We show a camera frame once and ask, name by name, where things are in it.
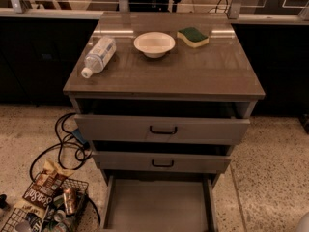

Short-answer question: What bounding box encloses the grey bottom drawer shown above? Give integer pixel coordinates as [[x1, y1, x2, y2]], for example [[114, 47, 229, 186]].
[[100, 174, 219, 232]]

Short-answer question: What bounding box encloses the grey drawer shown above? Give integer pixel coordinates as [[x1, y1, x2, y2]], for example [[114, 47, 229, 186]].
[[100, 174, 219, 232], [75, 115, 250, 145], [93, 151, 231, 174]]

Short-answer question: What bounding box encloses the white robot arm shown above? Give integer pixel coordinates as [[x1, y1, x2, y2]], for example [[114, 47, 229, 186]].
[[295, 212, 309, 232]]

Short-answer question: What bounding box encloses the grey drawer cabinet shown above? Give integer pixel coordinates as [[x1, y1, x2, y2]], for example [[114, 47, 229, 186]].
[[62, 11, 267, 186]]

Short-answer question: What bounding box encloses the grey top drawer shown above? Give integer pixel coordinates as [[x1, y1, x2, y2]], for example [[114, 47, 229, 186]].
[[75, 115, 250, 145]]

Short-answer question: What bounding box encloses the grey middle drawer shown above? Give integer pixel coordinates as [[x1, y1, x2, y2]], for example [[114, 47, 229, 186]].
[[93, 151, 231, 174]]

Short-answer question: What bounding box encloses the white bowl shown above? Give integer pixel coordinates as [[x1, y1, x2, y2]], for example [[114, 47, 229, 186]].
[[133, 32, 176, 58]]

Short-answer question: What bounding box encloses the clear plastic water bottle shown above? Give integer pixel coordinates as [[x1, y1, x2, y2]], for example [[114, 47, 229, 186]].
[[81, 36, 117, 78]]

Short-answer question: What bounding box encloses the green yellow sponge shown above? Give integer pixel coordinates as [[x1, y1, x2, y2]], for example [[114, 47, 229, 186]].
[[177, 27, 209, 48]]

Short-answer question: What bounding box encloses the blue plug box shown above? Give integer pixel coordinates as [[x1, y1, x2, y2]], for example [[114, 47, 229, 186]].
[[72, 129, 89, 149]]

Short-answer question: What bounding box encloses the copper drink can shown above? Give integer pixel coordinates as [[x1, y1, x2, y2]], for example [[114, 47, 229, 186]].
[[63, 188, 77, 216]]

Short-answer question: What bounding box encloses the brown snack bag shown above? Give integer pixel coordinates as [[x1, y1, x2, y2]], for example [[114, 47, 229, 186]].
[[14, 159, 74, 216]]

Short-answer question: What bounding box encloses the small dark floor object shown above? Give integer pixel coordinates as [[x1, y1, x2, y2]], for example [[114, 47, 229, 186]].
[[0, 194, 9, 209]]

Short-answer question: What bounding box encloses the black floor cable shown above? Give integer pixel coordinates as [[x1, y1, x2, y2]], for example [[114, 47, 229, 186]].
[[29, 112, 102, 227]]

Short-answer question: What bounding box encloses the black wire basket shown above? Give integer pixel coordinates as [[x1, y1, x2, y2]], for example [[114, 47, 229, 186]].
[[1, 179, 88, 232]]

